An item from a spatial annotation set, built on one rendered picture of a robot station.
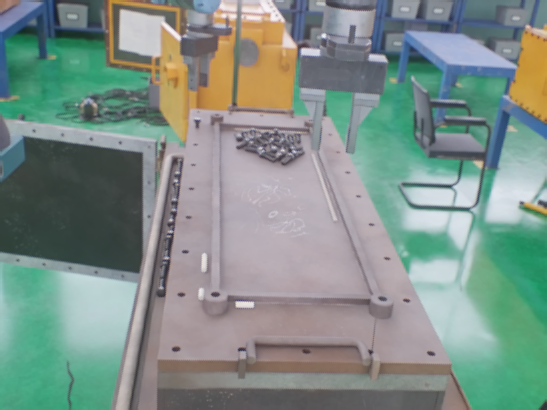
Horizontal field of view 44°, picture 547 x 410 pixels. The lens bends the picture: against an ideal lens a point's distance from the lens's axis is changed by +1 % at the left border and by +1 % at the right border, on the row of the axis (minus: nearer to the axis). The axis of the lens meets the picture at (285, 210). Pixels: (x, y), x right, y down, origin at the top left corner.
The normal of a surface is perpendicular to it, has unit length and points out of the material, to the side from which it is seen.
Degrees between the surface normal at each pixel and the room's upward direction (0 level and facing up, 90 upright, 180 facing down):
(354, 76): 90
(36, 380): 0
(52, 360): 0
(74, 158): 90
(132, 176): 90
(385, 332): 0
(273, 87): 90
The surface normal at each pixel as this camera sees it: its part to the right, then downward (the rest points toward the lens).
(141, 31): -0.20, 0.40
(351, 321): 0.09, -0.90
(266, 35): 0.12, 0.43
